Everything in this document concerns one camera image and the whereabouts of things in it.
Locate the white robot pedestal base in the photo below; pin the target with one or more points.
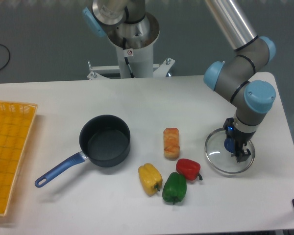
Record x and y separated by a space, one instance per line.
135 52

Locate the dark saucepan blue handle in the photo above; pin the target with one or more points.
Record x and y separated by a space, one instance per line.
104 140

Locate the toy bread loaf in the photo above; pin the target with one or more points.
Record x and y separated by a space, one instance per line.
171 143

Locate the glass lid blue knob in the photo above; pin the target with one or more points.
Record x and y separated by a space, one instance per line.
220 159

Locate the yellow toy bell pepper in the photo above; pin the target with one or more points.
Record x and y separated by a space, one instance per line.
150 178

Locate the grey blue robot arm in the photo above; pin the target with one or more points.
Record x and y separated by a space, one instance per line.
231 80

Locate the green toy bell pepper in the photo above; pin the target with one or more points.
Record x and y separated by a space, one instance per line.
175 188

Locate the yellow plastic basket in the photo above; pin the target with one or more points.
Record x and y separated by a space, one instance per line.
16 120

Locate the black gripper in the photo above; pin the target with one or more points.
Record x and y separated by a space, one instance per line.
236 141

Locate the red toy bell pepper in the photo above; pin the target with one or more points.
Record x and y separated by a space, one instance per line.
189 169

